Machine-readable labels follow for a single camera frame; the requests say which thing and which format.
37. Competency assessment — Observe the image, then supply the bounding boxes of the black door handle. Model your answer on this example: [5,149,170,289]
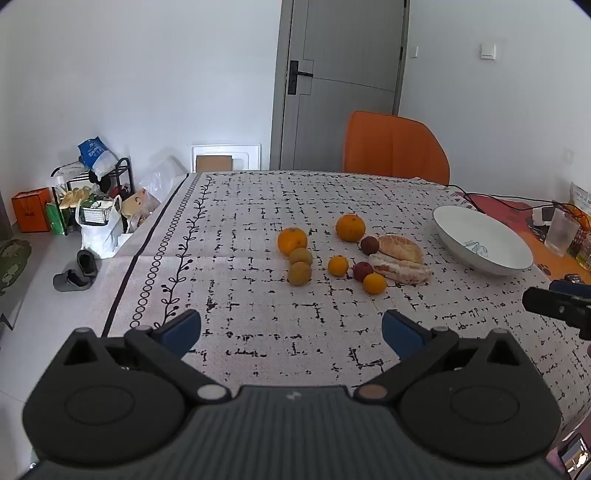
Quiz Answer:
[287,60,315,96]

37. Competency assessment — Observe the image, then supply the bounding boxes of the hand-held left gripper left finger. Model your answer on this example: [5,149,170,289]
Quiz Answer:
[59,309,233,408]

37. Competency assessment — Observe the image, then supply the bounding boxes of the orange paper bag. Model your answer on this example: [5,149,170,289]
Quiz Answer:
[11,188,52,234]

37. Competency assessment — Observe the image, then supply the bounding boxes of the blue plastic bag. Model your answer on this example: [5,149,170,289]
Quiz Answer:
[78,137,119,178]

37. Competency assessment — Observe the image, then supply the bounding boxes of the white black charger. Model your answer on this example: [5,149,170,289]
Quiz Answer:
[530,205,557,228]

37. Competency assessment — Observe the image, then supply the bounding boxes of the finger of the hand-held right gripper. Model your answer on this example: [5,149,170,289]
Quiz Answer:
[549,278,591,300]
[522,286,575,321]

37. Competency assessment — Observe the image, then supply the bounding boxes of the large orange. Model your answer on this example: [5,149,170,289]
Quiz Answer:
[335,213,366,243]
[277,227,308,255]

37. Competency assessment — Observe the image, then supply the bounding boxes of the white ceramic bowl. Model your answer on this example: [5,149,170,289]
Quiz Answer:
[432,205,535,277]

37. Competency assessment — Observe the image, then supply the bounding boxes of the white plastic bag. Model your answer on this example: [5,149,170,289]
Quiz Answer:
[76,196,133,260]

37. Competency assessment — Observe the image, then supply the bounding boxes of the black cable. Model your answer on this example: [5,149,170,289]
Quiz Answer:
[445,185,575,219]

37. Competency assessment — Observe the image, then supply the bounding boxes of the black shoe rack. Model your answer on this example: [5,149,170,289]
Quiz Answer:
[50,157,136,236]

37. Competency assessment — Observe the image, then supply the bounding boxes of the clear plastic cup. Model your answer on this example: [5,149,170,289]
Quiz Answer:
[544,209,581,258]

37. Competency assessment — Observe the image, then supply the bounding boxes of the printed snack bag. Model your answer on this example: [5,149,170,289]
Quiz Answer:
[569,182,591,217]

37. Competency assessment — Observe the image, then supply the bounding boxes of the clear plastic bag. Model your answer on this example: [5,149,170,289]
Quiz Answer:
[139,154,190,208]

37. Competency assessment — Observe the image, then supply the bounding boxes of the white foam packaging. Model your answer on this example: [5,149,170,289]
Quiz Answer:
[189,143,262,174]

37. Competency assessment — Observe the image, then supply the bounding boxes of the camouflage green cloth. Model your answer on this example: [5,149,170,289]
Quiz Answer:
[0,239,33,297]

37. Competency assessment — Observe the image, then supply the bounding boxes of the green box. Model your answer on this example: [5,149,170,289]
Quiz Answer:
[45,202,68,236]

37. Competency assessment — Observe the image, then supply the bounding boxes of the round bread roll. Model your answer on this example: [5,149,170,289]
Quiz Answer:
[378,234,424,265]

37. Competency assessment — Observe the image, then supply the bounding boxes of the red orange table mat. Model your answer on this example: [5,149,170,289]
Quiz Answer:
[455,191,591,289]

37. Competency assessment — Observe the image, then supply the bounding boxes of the patterned white tablecloth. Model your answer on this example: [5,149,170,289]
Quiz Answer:
[85,170,591,455]

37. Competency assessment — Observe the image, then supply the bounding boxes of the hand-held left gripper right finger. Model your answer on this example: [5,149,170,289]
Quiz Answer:
[352,309,539,409]

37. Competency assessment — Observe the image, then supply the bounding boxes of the grey slipper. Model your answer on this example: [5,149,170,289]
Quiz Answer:
[76,249,99,278]
[52,270,93,293]

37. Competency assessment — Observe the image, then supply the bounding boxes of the grey door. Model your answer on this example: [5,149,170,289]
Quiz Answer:
[270,0,411,171]

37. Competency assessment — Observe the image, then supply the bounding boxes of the orange chair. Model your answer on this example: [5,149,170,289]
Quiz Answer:
[342,111,451,186]

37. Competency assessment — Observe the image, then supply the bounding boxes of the brown cardboard piece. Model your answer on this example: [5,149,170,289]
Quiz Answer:
[195,155,233,173]

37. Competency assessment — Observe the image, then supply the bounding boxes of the yellow oil bottle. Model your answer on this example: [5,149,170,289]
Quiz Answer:
[568,222,591,271]

